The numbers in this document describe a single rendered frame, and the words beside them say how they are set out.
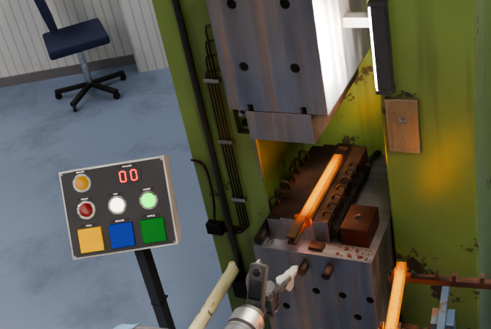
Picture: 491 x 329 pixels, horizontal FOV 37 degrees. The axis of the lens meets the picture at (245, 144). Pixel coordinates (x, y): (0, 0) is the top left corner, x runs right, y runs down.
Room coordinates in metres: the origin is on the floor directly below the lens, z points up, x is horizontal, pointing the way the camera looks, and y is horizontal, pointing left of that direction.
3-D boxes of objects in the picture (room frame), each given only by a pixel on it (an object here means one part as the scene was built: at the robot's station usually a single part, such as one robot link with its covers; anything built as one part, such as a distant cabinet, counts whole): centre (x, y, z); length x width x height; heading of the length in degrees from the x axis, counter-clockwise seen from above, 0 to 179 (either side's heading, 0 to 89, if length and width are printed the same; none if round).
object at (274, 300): (1.46, 0.05, 0.97); 0.12 x 0.08 x 0.09; 150
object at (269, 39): (1.93, -0.25, 1.56); 0.42 x 0.39 x 0.40; 150
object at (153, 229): (1.84, 0.33, 1.01); 0.07 x 0.05 x 0.07; 85
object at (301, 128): (1.95, -0.21, 1.32); 0.42 x 0.20 x 0.10; 150
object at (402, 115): (1.72, -0.44, 1.27); 0.09 x 0.02 x 0.17; 60
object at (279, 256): (1.93, -0.26, 0.69); 0.56 x 0.38 x 0.45; 150
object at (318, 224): (1.95, -0.21, 0.96); 0.42 x 0.20 x 0.09; 150
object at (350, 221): (1.73, -0.29, 0.95); 0.12 x 0.09 x 0.07; 150
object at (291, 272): (1.52, -0.04, 0.97); 0.09 x 0.03 x 0.06; 122
